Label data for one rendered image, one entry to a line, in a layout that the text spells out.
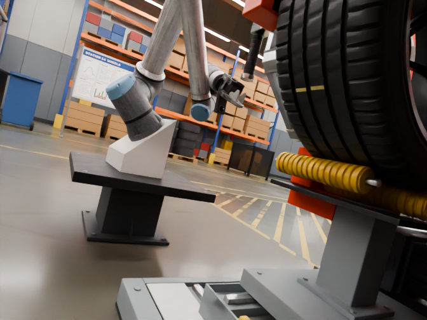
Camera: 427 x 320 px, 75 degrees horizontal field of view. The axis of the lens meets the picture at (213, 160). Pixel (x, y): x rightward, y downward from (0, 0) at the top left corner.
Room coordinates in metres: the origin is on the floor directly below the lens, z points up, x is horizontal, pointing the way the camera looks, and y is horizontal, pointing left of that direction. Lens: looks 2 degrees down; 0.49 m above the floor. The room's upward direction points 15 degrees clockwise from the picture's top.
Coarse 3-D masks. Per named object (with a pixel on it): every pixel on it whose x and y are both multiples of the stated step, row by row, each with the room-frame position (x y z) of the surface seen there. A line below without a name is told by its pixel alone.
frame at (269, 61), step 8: (272, 32) 0.70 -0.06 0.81; (272, 40) 0.70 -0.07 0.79; (272, 48) 0.68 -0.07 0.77; (264, 56) 0.70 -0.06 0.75; (272, 56) 0.68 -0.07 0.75; (264, 64) 0.71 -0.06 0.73; (272, 64) 0.68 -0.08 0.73; (264, 72) 0.72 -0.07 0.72; (272, 72) 0.71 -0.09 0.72; (272, 80) 0.71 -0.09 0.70; (272, 88) 0.73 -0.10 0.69; (280, 88) 0.73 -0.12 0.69; (280, 96) 0.73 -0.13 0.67; (280, 104) 0.74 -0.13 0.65; (288, 120) 0.75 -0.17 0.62; (288, 128) 0.77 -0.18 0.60; (296, 136) 0.76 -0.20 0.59
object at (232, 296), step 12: (216, 288) 0.70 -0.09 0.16; (228, 288) 0.72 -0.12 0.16; (240, 288) 0.74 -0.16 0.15; (204, 300) 0.68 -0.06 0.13; (216, 300) 0.64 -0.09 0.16; (228, 300) 0.62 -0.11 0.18; (240, 300) 0.63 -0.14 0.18; (252, 300) 0.65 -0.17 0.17; (204, 312) 0.67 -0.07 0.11; (216, 312) 0.63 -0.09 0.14; (228, 312) 0.59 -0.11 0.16; (240, 312) 0.61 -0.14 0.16; (252, 312) 0.63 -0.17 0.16; (264, 312) 0.65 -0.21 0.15
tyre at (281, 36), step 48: (288, 0) 0.57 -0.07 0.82; (336, 0) 0.48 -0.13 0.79; (384, 0) 0.42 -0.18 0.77; (288, 48) 0.58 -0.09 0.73; (336, 48) 0.48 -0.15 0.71; (384, 48) 0.43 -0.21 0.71; (288, 96) 0.61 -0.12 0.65; (336, 96) 0.51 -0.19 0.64; (384, 96) 0.45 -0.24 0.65; (336, 144) 0.58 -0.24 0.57; (384, 144) 0.49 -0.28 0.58
